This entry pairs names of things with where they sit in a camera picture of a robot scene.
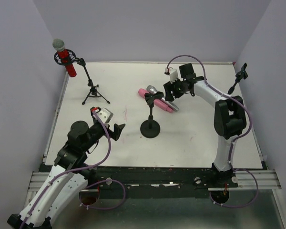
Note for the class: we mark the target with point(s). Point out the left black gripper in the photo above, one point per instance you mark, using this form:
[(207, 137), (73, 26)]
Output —
[(114, 131)]

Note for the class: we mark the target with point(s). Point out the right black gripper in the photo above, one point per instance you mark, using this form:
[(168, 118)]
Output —
[(172, 88)]

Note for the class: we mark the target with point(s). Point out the silver microphone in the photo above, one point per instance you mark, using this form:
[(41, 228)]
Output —
[(151, 89)]

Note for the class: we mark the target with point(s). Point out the pink microphone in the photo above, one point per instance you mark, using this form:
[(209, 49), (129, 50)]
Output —
[(158, 103)]

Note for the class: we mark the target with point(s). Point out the black round-base stand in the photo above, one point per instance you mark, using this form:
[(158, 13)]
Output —
[(241, 75), (151, 128)]

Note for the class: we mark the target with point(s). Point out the red glitter microphone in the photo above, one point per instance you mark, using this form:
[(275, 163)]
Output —
[(62, 57)]

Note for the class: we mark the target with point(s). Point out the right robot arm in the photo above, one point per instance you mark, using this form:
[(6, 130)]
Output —
[(229, 113)]

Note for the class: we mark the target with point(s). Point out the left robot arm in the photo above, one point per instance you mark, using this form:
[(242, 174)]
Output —
[(67, 177)]

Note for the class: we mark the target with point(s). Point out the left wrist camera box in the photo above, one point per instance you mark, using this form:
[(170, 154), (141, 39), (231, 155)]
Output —
[(103, 114)]

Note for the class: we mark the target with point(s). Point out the black mounting rail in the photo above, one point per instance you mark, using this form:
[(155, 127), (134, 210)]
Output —
[(151, 182)]

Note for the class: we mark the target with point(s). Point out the aluminium frame rail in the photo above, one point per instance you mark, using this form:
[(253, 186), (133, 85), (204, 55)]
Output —
[(187, 137)]

